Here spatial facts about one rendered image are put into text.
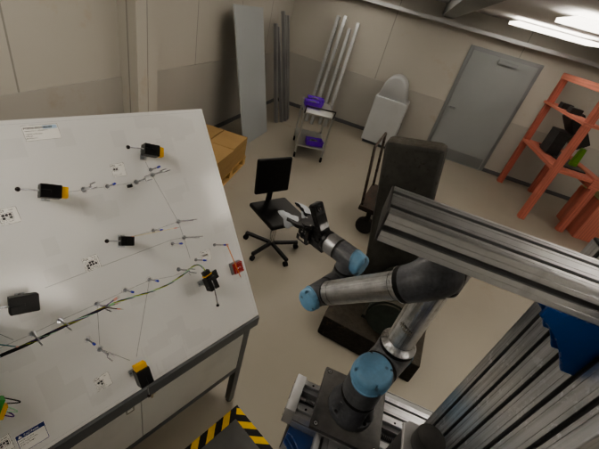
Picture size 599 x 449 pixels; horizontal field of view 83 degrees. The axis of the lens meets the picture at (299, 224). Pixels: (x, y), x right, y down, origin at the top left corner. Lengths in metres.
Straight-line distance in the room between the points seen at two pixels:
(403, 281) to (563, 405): 0.38
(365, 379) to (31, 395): 1.03
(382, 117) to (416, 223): 6.84
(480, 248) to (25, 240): 1.26
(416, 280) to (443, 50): 7.23
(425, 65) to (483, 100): 1.34
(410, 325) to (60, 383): 1.13
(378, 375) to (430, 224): 0.71
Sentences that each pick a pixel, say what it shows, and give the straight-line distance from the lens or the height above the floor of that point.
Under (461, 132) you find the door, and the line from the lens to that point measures 8.13.
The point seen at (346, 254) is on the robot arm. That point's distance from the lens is 1.10.
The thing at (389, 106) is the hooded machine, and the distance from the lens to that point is 7.21.
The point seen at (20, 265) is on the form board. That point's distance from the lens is 1.37.
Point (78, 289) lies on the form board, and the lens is 1.40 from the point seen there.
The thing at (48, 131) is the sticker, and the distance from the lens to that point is 1.42.
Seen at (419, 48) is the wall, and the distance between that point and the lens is 7.90.
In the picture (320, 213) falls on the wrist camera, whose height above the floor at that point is 1.64.
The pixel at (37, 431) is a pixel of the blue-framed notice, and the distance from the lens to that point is 1.49.
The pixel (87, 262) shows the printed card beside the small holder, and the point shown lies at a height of 1.30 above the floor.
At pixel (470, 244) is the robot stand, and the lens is 0.46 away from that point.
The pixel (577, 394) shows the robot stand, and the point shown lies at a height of 1.89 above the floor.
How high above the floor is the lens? 2.23
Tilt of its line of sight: 34 degrees down
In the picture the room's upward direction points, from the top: 16 degrees clockwise
